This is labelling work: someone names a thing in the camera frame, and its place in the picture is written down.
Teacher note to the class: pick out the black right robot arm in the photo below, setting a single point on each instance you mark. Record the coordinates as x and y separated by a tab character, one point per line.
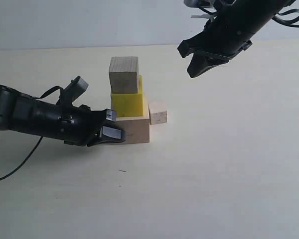
255	13

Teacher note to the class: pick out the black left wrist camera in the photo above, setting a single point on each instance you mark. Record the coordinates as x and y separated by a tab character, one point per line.
74	90

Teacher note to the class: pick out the small wooden cube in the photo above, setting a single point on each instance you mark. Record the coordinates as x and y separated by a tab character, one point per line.
157	112

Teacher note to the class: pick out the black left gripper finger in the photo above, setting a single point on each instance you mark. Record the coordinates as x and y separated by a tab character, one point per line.
108	134

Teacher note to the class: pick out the white tape strip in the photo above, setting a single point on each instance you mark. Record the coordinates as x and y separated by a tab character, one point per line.
210	17

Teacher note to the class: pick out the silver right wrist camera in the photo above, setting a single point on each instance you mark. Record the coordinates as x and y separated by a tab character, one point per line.
200	3

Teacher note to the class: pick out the medium wooden cube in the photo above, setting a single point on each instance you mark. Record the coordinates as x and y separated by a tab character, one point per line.
124	74

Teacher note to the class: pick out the large wooden cube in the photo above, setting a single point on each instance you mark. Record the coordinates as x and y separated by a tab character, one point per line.
136	128

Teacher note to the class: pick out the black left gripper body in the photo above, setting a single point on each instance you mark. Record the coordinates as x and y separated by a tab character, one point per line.
78	126

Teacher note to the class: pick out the yellow block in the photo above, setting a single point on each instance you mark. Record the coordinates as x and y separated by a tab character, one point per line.
129	104

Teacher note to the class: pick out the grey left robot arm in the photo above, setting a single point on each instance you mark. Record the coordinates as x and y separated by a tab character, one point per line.
5	107

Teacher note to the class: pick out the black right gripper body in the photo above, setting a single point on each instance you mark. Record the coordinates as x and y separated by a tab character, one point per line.
223	38

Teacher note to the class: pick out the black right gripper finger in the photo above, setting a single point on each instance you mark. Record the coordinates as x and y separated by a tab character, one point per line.
203	61

